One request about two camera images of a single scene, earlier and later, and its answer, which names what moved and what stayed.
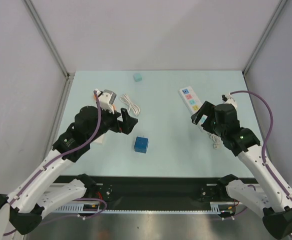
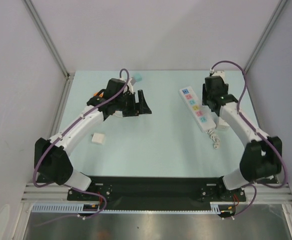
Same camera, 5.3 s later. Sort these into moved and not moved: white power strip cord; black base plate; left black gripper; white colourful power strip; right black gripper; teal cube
Moved: right black gripper; left black gripper
Not moved: white power strip cord; teal cube; white colourful power strip; black base plate
